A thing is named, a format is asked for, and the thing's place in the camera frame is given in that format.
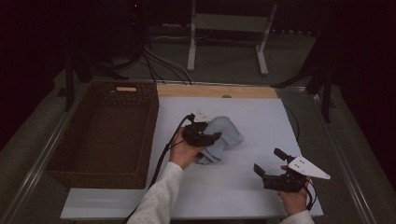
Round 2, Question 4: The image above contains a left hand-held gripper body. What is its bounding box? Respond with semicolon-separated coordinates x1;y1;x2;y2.
181;111;219;147

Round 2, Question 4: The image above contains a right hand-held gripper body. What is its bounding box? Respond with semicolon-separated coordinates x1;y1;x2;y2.
262;156;332;194

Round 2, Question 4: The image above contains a light blue tank top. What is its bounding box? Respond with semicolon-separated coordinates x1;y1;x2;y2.
194;115;246;166

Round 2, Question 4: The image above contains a brown wicker basket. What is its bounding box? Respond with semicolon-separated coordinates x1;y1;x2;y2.
46;81;160;190

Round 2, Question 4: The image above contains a person's left hand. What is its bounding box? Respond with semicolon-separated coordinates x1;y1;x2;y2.
168;135;207;171

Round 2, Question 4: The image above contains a person's right hand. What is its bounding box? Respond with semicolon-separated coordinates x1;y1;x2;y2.
276;165;313;217

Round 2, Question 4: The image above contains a white table mat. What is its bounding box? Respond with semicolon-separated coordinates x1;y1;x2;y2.
60;95;324;220

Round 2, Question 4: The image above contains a black angled stand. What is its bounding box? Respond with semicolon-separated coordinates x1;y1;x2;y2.
270;29;340;124

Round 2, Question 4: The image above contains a white metal stand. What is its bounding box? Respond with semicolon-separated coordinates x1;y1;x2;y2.
186;0;279;77

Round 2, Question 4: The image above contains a dark equipment stand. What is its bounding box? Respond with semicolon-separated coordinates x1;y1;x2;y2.
123;0;151;64

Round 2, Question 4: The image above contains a black tripod stand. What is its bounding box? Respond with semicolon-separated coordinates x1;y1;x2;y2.
57;50;131;113

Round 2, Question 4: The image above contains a thin black cable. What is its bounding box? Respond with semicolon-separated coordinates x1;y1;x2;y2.
281;104;302;143

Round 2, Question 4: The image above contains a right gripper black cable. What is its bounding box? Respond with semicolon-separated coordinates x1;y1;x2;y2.
299;178;318;213

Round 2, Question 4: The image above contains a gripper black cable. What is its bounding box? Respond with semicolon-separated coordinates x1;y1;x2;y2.
299;178;318;213
122;113;196;224

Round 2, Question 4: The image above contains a metal table rail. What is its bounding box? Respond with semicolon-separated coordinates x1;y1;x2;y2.
306;91;379;224
0;83;92;224

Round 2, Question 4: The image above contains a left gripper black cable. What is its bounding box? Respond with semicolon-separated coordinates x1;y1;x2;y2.
122;113;196;224

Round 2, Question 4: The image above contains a grey floor cable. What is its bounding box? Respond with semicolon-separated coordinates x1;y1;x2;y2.
143;35;196;86

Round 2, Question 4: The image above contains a black floor cable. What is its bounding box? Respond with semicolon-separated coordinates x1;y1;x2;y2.
141;50;168;86

